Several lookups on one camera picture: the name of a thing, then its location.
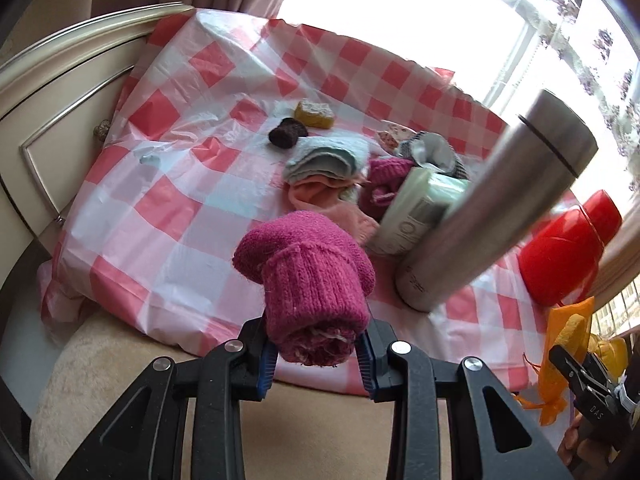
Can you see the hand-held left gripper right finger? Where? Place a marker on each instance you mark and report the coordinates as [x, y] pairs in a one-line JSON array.
[[367, 367]]

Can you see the light blue folded cloth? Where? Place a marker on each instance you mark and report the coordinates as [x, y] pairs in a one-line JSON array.
[[325, 157]]

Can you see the beige plush cushion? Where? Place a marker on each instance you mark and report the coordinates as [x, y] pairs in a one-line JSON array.
[[125, 390]]

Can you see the dark brown rolled sock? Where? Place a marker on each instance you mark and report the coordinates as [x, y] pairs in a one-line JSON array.
[[286, 132]]

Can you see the pink checked plastic tablecloth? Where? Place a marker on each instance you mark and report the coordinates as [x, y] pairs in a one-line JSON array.
[[190, 240]]

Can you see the yellow sponge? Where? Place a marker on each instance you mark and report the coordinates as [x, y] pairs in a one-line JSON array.
[[314, 114]]

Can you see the person's right hand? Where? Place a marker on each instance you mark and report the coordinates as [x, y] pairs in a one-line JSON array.
[[582, 452]]

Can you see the metal cabinet knob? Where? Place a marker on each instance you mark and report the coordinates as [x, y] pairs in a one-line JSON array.
[[101, 130]]

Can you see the yellow leather sofa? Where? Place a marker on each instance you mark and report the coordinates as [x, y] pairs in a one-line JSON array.
[[612, 352]]

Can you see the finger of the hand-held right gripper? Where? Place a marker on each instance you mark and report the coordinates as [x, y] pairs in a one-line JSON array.
[[575, 372]]

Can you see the floral sheer curtain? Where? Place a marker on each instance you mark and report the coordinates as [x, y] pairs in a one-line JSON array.
[[590, 50]]

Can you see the magenta knit sock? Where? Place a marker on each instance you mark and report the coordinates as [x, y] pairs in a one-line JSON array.
[[382, 175], [310, 280]]

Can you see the grey checked cloth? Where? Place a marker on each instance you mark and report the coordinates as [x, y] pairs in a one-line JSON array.
[[440, 152]]

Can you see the orange mesh bag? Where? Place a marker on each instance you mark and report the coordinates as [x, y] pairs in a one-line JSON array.
[[555, 375]]

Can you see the red plastic thermos jug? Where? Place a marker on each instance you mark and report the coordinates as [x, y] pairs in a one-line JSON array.
[[560, 255]]

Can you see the cream wooden cabinet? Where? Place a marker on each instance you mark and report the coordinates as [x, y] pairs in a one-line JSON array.
[[55, 110]]

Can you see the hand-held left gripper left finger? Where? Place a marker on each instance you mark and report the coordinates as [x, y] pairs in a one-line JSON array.
[[267, 366]]

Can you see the stainless steel thermos bottle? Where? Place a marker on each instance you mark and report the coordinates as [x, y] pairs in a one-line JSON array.
[[500, 200]]

